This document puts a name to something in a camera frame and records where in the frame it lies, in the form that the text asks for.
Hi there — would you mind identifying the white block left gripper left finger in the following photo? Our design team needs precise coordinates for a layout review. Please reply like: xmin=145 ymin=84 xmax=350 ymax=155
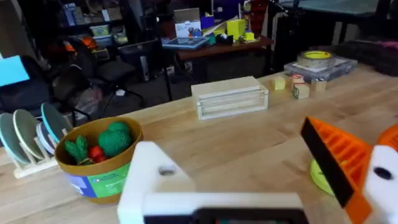
xmin=117 ymin=141 xmax=197 ymax=224

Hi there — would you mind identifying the white orange left gripper right finger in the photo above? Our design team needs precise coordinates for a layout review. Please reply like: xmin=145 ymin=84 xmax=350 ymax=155
xmin=300 ymin=116 xmax=398 ymax=224

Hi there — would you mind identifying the green disc with holes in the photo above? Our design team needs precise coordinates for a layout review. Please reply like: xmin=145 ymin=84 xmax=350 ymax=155
xmin=309 ymin=158 xmax=336 ymax=197

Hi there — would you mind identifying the brown tub with toys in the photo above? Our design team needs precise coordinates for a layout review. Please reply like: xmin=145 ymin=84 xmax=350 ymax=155
xmin=55 ymin=116 xmax=144 ymax=205

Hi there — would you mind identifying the plain wooden toy block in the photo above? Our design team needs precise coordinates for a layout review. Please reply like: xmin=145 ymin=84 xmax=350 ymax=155
xmin=310 ymin=78 xmax=328 ymax=93

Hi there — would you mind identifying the green-sided wooden toy block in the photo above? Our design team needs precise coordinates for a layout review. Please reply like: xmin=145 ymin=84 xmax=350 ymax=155
xmin=292 ymin=83 xmax=311 ymax=100

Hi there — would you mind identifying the clear plastic case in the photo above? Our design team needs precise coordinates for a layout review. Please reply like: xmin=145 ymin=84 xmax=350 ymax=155
xmin=283 ymin=55 xmax=359 ymax=83

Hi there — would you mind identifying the red and white toy block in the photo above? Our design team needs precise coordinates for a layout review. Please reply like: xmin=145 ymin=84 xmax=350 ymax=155
xmin=290 ymin=73 xmax=306 ymax=91

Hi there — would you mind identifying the clear plastic bag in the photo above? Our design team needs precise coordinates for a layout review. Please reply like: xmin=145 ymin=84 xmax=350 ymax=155
xmin=72 ymin=86 xmax=104 ymax=118

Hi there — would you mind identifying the yellow toy block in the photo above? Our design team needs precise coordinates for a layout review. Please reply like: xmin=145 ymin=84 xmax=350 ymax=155
xmin=272 ymin=76 xmax=287 ymax=91

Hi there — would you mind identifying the tape roll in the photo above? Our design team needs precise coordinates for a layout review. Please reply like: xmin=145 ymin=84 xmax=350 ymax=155
xmin=296 ymin=50 xmax=337 ymax=70

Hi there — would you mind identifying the teal plate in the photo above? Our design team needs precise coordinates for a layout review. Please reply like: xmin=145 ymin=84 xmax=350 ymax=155
xmin=40 ymin=102 xmax=73 ymax=144
xmin=0 ymin=112 xmax=31 ymax=166

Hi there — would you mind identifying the small white plate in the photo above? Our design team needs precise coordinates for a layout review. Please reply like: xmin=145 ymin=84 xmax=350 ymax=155
xmin=35 ymin=121 xmax=57 ymax=155

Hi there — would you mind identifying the pale wooden box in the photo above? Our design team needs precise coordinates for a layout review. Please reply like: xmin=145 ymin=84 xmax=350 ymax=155
xmin=190 ymin=75 xmax=269 ymax=121

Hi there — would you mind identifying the black office chair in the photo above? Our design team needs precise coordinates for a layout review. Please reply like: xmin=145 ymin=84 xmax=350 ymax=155
xmin=63 ymin=35 xmax=146 ymax=116

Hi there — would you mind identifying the wooden peg rack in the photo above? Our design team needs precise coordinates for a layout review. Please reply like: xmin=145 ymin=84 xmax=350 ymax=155
xmin=11 ymin=127 xmax=73 ymax=180

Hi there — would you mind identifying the grey-green plate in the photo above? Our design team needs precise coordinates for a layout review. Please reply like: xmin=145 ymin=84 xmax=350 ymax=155
xmin=12 ymin=108 xmax=45 ymax=161

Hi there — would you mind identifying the brown desk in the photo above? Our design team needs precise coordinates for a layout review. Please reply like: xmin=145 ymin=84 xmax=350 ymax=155
xmin=161 ymin=35 xmax=275 ymax=82

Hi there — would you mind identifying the white cardboard box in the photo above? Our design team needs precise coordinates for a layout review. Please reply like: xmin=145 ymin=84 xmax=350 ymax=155
xmin=173 ymin=7 xmax=203 ymax=39

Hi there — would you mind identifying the yellow box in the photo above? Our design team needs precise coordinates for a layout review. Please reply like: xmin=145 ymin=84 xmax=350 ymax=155
xmin=226 ymin=19 xmax=247 ymax=41

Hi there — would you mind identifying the light blue sheet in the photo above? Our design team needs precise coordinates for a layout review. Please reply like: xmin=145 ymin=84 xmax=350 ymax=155
xmin=0 ymin=55 xmax=30 ymax=88

